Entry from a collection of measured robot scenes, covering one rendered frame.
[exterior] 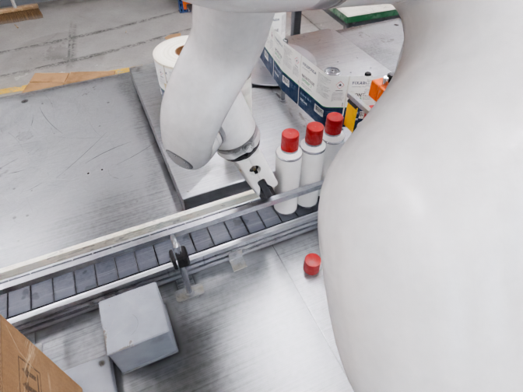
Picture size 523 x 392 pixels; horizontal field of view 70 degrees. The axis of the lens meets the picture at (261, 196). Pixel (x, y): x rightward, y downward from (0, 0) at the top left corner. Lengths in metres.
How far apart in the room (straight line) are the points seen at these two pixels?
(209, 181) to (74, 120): 0.55
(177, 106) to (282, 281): 0.44
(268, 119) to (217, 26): 0.69
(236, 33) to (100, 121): 0.90
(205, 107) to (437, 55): 0.32
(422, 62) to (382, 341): 0.12
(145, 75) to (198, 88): 0.89
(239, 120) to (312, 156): 0.20
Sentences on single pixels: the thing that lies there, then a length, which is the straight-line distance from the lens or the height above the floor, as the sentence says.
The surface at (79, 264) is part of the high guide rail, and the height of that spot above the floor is 0.96.
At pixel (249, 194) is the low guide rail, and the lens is 0.82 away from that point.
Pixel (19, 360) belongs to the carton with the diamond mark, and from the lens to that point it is 0.53.
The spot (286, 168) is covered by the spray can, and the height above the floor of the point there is 1.02.
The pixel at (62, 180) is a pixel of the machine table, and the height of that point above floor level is 0.83.
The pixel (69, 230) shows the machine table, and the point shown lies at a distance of 0.96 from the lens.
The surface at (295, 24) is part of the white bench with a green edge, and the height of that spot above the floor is 0.51.
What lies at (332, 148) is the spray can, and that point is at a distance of 0.77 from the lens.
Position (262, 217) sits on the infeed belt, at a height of 0.88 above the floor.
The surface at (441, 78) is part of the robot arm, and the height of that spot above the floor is 1.43.
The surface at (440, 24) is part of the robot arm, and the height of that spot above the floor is 1.44.
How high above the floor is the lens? 1.51
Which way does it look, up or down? 47 degrees down
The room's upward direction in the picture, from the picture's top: straight up
